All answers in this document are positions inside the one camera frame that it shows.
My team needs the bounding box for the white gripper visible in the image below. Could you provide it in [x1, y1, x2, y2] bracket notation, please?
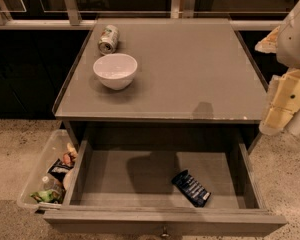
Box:
[259, 71, 300, 135]

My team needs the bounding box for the blue rxbar blueberry wrapper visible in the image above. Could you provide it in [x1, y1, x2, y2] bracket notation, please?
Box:
[171, 170, 211, 207]

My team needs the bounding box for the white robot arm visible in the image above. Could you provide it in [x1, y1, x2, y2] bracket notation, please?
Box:
[255, 0, 300, 135]

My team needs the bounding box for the grey cabinet counter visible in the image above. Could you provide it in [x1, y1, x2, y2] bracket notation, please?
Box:
[53, 18, 266, 126]

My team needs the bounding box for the metal drawer knob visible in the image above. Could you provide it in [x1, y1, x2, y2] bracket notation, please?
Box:
[160, 226, 170, 239]

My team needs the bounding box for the grey open top drawer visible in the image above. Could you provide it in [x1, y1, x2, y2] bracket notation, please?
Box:
[44, 142, 286, 236]

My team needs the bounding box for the metal window railing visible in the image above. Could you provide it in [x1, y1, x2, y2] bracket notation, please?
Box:
[0, 0, 299, 30]

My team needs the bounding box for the white ceramic bowl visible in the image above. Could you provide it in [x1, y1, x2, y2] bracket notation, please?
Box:
[93, 53, 138, 90]

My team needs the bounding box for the green white soda can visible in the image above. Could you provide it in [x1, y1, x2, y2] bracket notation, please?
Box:
[98, 25, 120, 55]

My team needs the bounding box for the orange snack packet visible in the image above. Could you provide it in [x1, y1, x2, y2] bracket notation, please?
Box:
[62, 143, 78, 167]

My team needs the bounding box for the black snack packet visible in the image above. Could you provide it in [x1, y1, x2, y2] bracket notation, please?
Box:
[48, 159, 71, 182]

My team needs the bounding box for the clear plastic water bottle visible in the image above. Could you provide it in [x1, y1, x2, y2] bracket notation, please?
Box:
[42, 176, 63, 196]

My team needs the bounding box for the green snack bag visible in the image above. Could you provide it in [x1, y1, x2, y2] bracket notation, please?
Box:
[30, 190, 62, 203]

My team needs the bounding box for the clear plastic storage bin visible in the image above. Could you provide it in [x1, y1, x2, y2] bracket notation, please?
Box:
[17, 130, 77, 211]

